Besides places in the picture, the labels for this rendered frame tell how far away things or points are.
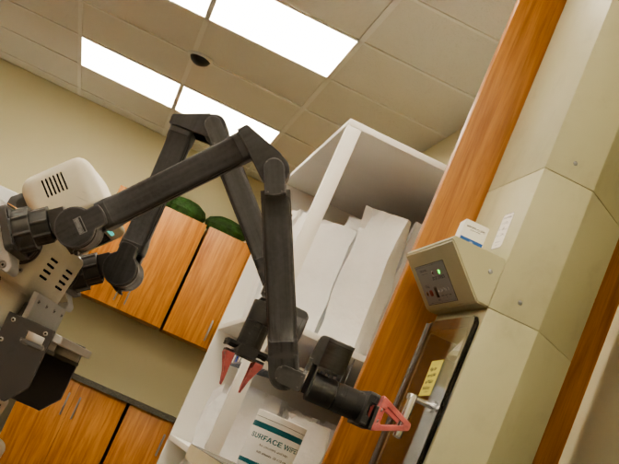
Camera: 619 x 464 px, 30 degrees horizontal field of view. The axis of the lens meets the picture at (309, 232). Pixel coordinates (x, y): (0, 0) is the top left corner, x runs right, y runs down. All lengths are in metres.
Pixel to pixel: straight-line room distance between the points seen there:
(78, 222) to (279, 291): 0.39
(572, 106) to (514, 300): 0.41
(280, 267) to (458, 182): 0.62
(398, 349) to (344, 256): 1.06
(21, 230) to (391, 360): 0.86
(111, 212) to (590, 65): 0.98
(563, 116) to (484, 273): 0.36
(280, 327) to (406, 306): 0.48
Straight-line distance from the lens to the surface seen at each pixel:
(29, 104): 7.85
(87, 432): 7.10
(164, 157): 2.65
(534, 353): 2.27
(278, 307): 2.15
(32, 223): 2.21
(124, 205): 2.19
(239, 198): 2.60
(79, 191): 2.36
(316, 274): 3.57
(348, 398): 2.17
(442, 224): 2.60
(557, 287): 2.28
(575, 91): 2.36
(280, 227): 2.16
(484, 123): 2.67
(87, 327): 7.65
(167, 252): 7.36
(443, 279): 2.34
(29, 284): 2.34
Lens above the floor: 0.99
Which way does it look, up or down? 11 degrees up
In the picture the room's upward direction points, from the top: 24 degrees clockwise
